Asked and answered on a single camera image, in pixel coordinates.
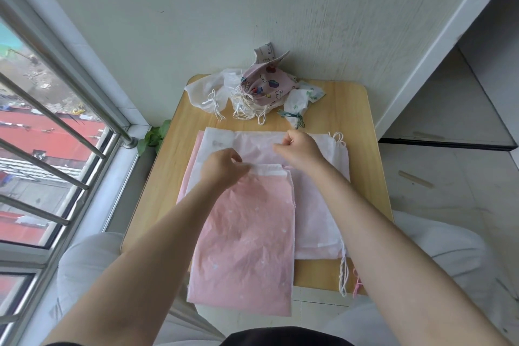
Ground person's left hand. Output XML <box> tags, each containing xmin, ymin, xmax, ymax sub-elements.
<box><xmin>201</xmin><ymin>148</ymin><xmax>252</xmax><ymax>193</ymax></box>

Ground person's right hand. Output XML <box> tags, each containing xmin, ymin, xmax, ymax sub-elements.
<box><xmin>272</xmin><ymin>129</ymin><xmax>330</xmax><ymax>173</ymax></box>

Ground pink dotted drawstring bag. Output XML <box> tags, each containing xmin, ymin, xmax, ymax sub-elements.
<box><xmin>187</xmin><ymin>163</ymin><xmax>296</xmax><ymax>317</ymax></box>

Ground large white drawstring bag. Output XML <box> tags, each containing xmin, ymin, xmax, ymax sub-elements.
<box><xmin>201</xmin><ymin>127</ymin><xmax>352</xmax><ymax>298</ymax></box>

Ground person's left forearm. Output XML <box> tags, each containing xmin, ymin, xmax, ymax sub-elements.
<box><xmin>42</xmin><ymin>180</ymin><xmax>252</xmax><ymax>346</ymax></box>

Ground person's right forearm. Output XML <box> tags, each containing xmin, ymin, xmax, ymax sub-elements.
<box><xmin>298</xmin><ymin>159</ymin><xmax>512</xmax><ymax>346</ymax></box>

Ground grey cartoon print cloth bag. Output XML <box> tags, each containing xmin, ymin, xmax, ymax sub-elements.
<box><xmin>253</xmin><ymin>44</ymin><xmax>291</xmax><ymax>71</ymax></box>

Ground green plant leaves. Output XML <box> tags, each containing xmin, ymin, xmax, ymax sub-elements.
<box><xmin>137</xmin><ymin>119</ymin><xmax>172</xmax><ymax>156</ymax></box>

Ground wooden stick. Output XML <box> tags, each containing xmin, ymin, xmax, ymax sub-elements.
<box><xmin>398</xmin><ymin>170</ymin><xmax>435</xmax><ymax>189</ymax></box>

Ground black shirt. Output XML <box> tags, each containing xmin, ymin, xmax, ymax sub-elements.
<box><xmin>218</xmin><ymin>327</ymin><xmax>354</xmax><ymax>346</ymax></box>

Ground white trousers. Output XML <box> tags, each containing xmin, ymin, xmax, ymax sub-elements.
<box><xmin>49</xmin><ymin>211</ymin><xmax>519</xmax><ymax>346</ymax></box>

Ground metal window railing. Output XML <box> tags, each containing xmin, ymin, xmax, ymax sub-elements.
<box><xmin>0</xmin><ymin>0</ymin><xmax>139</xmax><ymax>229</ymax></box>

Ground red roofed building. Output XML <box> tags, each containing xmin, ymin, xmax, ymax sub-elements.
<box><xmin>0</xmin><ymin>108</ymin><xmax>107</xmax><ymax>180</ymax></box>

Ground white green print drawstring bag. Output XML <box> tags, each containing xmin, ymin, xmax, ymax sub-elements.
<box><xmin>277</xmin><ymin>80</ymin><xmax>327</xmax><ymax>130</ymax></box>

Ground pink cartoon print drawstring bag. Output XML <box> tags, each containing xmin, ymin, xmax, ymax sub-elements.
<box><xmin>230</xmin><ymin>62</ymin><xmax>299</xmax><ymax>122</ymax></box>

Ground small white drawstring bag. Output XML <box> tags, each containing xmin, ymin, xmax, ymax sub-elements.
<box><xmin>184</xmin><ymin>68</ymin><xmax>244</xmax><ymax>122</ymax></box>

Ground white window frame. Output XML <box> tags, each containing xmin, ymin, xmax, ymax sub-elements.
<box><xmin>0</xmin><ymin>0</ymin><xmax>155</xmax><ymax>346</ymax></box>

